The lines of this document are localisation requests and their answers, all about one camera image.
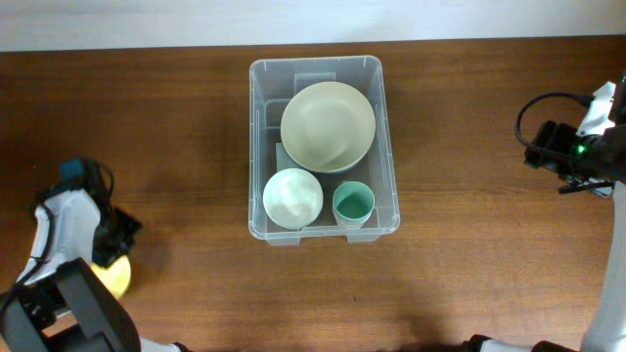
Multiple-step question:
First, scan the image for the yellow small bowl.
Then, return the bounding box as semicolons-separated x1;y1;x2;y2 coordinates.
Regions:
91;255;131;299

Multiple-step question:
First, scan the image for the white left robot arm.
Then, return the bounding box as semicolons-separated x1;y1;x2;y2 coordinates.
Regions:
1;157;186;352

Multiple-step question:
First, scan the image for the large cream bowl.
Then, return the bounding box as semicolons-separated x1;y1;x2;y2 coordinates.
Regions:
280;81;377;172

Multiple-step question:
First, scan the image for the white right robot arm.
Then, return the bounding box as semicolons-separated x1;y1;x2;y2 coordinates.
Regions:
465;135;625;351

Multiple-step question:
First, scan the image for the cream plastic cup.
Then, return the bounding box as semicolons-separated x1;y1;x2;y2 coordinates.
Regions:
333;208;372;229

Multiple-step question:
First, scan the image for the mint green plastic cup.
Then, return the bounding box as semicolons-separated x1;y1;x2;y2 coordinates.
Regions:
333;181;376;218

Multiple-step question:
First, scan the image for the mint green small bowl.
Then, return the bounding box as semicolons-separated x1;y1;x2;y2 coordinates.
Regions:
262;168;324;230

